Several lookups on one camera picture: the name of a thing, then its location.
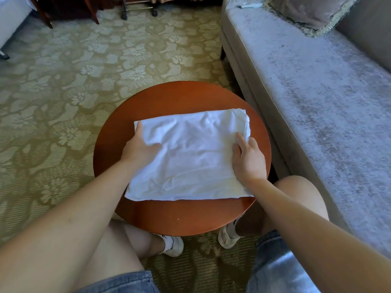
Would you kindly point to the blue denim shorts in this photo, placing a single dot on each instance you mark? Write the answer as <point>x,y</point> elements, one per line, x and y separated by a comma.
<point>281,265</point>

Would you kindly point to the dark wooden nightstand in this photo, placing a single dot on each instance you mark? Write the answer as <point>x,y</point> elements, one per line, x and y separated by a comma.
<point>67,6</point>

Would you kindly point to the person's right leg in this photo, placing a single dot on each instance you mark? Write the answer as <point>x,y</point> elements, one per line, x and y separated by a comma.
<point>302,195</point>

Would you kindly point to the person's left hand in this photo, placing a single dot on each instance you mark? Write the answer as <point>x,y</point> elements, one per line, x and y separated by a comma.
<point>139,152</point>

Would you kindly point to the black valet stand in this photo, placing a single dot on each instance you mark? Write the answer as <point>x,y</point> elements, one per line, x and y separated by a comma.
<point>137,8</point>

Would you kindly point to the grey velvet chaise sofa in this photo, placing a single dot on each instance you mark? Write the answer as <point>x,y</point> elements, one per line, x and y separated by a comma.
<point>305,88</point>

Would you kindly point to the round wooden table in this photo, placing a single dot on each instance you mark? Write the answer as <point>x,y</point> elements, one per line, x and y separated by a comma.
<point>183,97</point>

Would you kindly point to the person's right forearm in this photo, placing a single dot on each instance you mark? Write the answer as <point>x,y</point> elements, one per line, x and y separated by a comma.
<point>324,247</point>

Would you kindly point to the small white flat object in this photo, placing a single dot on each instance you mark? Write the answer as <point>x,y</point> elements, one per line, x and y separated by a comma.
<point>249,5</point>

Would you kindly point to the brown fringed cushion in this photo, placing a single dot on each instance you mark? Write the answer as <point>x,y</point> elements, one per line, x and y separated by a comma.
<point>311,9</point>

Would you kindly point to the person's right hand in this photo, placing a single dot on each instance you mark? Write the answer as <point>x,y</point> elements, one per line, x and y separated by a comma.
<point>249,161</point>

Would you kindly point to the white sneaker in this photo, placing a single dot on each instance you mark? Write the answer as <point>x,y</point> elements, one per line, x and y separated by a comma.
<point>173,246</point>
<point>229,236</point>

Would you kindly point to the white T-shirt dark print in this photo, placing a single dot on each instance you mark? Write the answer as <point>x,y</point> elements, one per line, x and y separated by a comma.
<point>189,155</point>

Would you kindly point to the person's left forearm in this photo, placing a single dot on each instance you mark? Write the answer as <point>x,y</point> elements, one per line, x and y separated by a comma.
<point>55,235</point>

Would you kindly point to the white bed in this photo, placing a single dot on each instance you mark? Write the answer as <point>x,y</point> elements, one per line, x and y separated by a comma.
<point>12,21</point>

